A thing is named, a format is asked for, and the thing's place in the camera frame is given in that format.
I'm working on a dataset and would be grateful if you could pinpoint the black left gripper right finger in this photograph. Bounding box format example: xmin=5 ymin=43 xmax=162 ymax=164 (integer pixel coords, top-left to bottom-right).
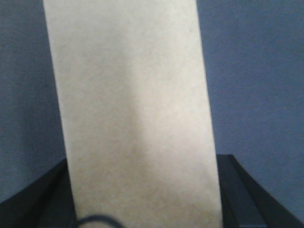
xmin=217 ymin=154 xmax=304 ymax=228

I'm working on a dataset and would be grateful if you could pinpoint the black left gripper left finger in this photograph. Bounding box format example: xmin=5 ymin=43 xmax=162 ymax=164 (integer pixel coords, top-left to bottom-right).
xmin=0 ymin=159 xmax=76 ymax=228

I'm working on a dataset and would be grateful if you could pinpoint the brown cardboard package box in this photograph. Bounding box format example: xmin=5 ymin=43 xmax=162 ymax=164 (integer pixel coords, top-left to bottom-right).
xmin=43 ymin=0 xmax=222 ymax=228

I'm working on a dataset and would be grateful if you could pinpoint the black cable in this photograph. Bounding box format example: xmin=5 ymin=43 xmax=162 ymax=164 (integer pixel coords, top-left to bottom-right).
xmin=73 ymin=214 xmax=123 ymax=228

